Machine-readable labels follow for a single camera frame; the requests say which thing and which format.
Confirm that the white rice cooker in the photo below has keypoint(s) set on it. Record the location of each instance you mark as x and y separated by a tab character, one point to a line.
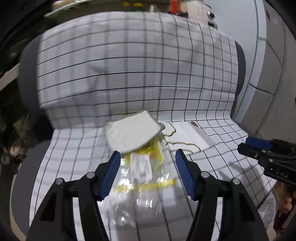
200	12

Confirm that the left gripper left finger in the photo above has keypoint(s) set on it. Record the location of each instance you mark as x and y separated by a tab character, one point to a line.
54	219

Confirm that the clear yellow plastic wrapper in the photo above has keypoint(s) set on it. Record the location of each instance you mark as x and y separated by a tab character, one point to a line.
136	194

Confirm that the white grid checked cloth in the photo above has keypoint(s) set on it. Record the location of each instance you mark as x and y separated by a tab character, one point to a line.
107	66

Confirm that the person's right hand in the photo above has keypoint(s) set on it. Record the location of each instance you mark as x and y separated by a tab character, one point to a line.
284	196

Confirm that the white paper bag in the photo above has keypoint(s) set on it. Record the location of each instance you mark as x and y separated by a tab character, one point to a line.
186	136

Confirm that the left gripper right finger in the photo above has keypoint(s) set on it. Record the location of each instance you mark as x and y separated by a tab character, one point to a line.
240	218

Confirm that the trash bin with plastic liner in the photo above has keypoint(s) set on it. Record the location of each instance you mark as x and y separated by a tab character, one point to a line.
267	211

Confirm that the white quilted pad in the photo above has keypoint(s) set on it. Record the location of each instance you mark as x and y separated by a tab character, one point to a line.
131	133

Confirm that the grey office chair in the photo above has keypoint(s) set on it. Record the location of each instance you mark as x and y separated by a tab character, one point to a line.
37	123

